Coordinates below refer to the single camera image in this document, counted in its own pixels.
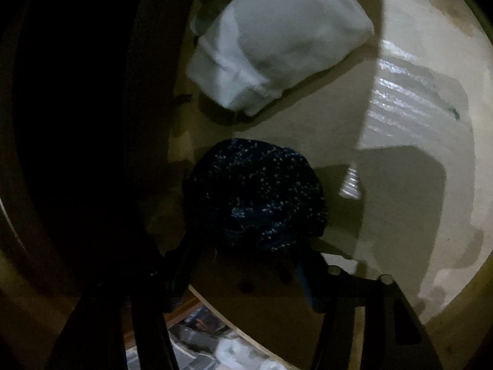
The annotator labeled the navy speckled sock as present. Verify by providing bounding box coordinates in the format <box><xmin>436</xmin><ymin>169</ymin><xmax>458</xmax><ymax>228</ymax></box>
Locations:
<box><xmin>183</xmin><ymin>138</ymin><xmax>329</xmax><ymax>253</ymax></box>

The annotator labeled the white drawer liner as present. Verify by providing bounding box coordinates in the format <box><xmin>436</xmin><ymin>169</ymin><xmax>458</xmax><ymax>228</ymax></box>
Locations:
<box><xmin>339</xmin><ymin>0</ymin><xmax>488</xmax><ymax>317</ymax></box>

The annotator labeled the white sock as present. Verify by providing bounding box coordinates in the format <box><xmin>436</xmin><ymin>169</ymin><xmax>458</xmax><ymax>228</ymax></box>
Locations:
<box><xmin>186</xmin><ymin>0</ymin><xmax>375</xmax><ymax>117</ymax></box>

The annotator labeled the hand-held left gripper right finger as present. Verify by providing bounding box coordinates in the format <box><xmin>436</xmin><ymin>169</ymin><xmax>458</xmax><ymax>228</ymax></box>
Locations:
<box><xmin>295</xmin><ymin>254</ymin><xmax>443</xmax><ymax>370</ymax></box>

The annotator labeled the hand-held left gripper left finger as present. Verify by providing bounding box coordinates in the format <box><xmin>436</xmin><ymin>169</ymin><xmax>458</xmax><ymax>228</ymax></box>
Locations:
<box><xmin>44</xmin><ymin>235</ymin><xmax>197</xmax><ymax>370</ymax></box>

